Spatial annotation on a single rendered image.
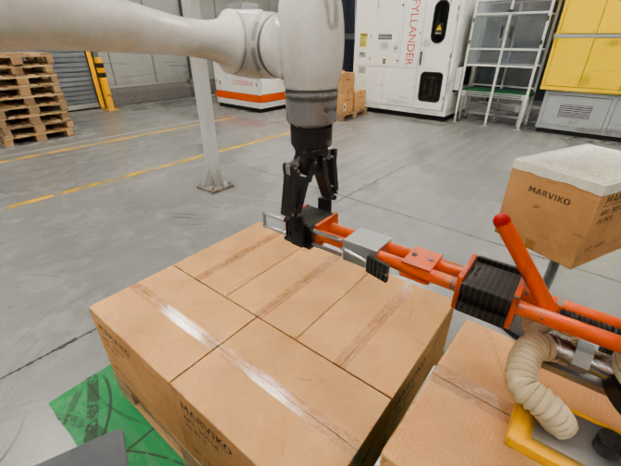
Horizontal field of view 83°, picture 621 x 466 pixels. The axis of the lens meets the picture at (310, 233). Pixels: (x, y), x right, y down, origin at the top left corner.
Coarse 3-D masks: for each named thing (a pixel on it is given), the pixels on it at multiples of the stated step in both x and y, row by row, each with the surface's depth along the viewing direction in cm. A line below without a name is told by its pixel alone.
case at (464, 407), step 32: (448, 352) 74; (480, 352) 74; (448, 384) 67; (480, 384) 67; (544, 384) 67; (576, 384) 67; (416, 416) 62; (448, 416) 62; (480, 416) 62; (608, 416) 62; (384, 448) 57; (416, 448) 57; (448, 448) 57; (480, 448) 57; (512, 448) 57
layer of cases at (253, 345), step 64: (192, 256) 181; (256, 256) 181; (320, 256) 181; (128, 320) 140; (192, 320) 140; (256, 320) 140; (320, 320) 140; (384, 320) 140; (448, 320) 150; (128, 384) 156; (192, 384) 114; (256, 384) 114; (320, 384) 114; (384, 384) 114; (192, 448) 129; (256, 448) 96; (320, 448) 96
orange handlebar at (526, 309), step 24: (408, 264) 58; (432, 264) 58; (456, 264) 58; (528, 288) 53; (528, 312) 49; (552, 312) 48; (576, 312) 49; (600, 312) 48; (576, 336) 47; (600, 336) 45
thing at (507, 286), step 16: (480, 256) 58; (464, 272) 53; (480, 272) 55; (496, 272) 55; (512, 272) 56; (464, 288) 52; (480, 288) 50; (496, 288) 52; (512, 288) 52; (464, 304) 53; (480, 304) 52; (496, 304) 50; (512, 304) 49; (496, 320) 51
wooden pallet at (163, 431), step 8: (120, 384) 167; (128, 392) 162; (136, 400) 164; (136, 408) 165; (144, 408) 164; (144, 416) 160; (152, 416) 149; (152, 424) 157; (160, 424) 157; (160, 432) 154; (168, 432) 142; (168, 440) 151; (176, 440) 140; (176, 448) 148; (184, 448) 136; (184, 456) 141; (192, 456) 133; (192, 464) 138; (200, 464) 131
